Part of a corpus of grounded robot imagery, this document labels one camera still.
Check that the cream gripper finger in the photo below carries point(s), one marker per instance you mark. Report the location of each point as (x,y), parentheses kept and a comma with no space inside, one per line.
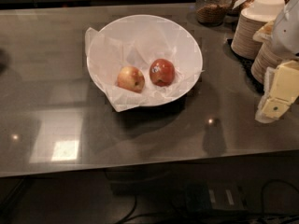
(264,33)
(281,90)

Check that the dark red apple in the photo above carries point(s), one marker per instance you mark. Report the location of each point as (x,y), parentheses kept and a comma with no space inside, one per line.
(162,72)

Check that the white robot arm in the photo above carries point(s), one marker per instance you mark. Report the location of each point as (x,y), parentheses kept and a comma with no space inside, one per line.
(285,33)

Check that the white paper bowl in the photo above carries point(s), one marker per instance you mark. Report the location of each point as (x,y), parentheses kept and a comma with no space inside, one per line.
(263,10)

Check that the yellow-red apple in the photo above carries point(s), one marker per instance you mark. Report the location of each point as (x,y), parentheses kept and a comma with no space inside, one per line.
(131,79)

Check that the rear stack of paper plates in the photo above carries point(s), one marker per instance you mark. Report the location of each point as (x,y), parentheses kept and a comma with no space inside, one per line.
(243,43)

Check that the stack of paper plates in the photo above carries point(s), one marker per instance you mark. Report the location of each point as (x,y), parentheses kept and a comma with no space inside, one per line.
(265,58)
(243,43)

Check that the front stack of paper plates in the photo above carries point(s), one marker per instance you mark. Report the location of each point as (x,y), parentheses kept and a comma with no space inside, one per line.
(265,58)

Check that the black tray under plates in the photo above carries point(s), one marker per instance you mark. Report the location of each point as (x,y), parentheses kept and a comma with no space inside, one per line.
(250,80)

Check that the glass jar with cereal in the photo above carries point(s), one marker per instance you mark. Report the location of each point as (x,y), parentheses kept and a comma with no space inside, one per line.
(211,12)

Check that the dark box under table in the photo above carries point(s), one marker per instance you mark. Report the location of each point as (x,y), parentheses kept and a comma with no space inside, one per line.
(210,198)

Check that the white paper liner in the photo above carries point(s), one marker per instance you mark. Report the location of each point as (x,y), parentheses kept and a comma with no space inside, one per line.
(106,56)

